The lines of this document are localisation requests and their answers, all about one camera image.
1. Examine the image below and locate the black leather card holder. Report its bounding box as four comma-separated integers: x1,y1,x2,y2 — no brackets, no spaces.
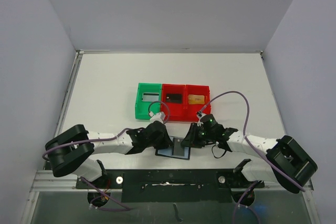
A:
155,136,191,160

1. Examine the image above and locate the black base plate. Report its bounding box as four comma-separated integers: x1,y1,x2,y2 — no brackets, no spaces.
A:
93,168,252,203

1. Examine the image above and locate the red plastic bin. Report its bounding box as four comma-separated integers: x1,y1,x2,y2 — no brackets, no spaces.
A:
185,84,210,122
161,83,187,122

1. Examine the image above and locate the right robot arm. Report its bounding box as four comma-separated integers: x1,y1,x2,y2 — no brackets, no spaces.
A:
181,114,318,194

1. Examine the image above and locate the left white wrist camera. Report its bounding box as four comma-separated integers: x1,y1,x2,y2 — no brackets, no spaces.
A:
149,111,166,124

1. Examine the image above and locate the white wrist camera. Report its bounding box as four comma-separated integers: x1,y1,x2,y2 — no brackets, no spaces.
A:
196,111,205,126
149,111,166,124

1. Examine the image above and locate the gold credit card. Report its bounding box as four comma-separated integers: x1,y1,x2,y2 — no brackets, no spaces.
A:
188,94,205,105

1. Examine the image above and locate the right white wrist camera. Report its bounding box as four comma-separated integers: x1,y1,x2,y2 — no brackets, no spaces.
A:
196,111,205,126

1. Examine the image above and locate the dark credit card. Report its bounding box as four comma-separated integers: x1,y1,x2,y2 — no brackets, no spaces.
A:
142,92,160,102

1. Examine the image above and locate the black credit card in bin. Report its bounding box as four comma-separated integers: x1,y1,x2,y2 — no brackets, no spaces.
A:
165,93,183,104

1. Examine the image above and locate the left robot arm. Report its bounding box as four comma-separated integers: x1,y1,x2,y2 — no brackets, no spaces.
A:
43,121,173,188

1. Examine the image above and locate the green plastic bin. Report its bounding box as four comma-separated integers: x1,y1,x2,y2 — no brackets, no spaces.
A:
135,83,162,120

